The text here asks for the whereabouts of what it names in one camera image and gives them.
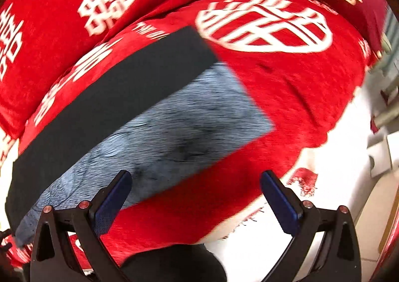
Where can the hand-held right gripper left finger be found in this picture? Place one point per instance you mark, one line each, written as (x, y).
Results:
(113, 201)

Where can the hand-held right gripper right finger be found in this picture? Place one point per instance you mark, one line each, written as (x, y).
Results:
(280, 204)

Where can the black pants with grey lining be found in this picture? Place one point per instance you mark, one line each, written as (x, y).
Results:
(124, 88)

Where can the person's dark clothing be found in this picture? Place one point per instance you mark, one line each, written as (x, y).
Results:
(174, 265)

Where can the red printed blanket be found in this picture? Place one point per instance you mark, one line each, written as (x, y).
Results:
(296, 98)

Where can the white box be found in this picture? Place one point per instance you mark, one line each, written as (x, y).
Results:
(378, 157)

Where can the metal tube frame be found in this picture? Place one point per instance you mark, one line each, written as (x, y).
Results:
(388, 115)

